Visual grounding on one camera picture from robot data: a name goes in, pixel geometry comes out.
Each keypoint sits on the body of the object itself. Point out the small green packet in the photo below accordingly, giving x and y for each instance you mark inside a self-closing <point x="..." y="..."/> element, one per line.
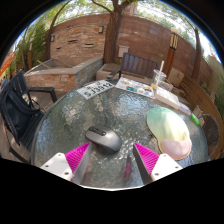
<point x="195" y="119"/>

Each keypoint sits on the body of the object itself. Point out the white wall utility box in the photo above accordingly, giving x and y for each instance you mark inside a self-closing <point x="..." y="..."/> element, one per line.
<point x="123" y="51"/>

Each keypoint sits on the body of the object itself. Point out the white and blue booklet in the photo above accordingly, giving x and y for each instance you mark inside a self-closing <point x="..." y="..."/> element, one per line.
<point x="185" y="108"/>

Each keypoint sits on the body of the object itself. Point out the dark wooden slatted armchair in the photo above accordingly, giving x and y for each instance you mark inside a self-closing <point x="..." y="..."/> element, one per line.
<point x="138" y="65"/>

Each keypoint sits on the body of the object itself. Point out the white number plate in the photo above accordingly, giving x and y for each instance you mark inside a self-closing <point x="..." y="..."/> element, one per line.
<point x="95" y="89"/>

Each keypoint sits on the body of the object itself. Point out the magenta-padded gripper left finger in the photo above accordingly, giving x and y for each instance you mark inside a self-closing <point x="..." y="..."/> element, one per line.
<point x="59" y="165"/>

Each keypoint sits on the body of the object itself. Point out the curved wooden bench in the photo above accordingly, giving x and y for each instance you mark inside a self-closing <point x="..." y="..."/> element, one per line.
<point x="200" y="95"/>

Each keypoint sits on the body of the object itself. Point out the pale stone block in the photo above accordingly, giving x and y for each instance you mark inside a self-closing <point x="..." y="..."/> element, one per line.
<point x="176" y="77"/>

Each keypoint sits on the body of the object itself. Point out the slender tree trunk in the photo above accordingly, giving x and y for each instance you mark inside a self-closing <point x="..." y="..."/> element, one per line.
<point x="197" y="50"/>

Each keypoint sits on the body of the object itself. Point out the clear plastic cup with straw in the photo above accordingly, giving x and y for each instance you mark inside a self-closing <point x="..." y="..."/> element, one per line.
<point x="158" y="80"/>

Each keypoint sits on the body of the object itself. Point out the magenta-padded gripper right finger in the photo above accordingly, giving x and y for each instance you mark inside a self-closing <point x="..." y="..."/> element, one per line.
<point x="165" y="165"/>

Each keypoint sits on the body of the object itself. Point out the colourful printed sheet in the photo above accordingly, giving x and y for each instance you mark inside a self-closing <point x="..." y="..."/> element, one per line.
<point x="135" y="86"/>

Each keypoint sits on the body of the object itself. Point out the dark grey computer mouse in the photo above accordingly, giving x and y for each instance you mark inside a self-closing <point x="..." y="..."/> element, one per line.
<point x="104" y="137"/>

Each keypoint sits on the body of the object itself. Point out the black wall lamp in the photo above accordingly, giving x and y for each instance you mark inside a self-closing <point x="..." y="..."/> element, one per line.
<point x="52" y="38"/>
<point x="101" y="29"/>

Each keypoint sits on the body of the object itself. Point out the wooden garden lamp post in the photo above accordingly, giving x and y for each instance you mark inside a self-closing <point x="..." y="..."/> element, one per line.
<point x="171" y="55"/>

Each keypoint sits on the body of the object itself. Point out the black slatted garden chair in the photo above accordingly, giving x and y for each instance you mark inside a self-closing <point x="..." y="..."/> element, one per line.
<point x="16" y="113"/>

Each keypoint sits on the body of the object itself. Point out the stone brick raised bed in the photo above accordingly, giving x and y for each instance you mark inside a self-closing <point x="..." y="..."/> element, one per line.
<point x="60" y="78"/>

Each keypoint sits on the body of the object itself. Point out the large forked tree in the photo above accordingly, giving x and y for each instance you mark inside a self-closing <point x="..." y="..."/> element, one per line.
<point x="112" y="36"/>

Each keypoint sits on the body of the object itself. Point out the open white book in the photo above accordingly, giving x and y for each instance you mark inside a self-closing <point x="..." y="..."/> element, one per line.
<point x="168" y="97"/>

